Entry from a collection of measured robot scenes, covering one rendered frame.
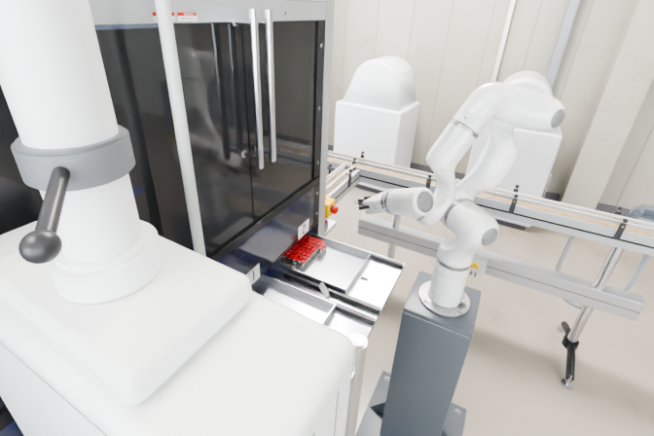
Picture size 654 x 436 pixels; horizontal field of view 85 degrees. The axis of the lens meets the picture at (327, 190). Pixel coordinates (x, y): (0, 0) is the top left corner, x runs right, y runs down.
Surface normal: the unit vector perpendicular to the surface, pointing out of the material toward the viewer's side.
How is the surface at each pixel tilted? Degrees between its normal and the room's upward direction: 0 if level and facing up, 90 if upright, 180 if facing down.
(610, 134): 90
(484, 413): 0
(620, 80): 90
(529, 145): 90
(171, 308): 0
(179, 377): 0
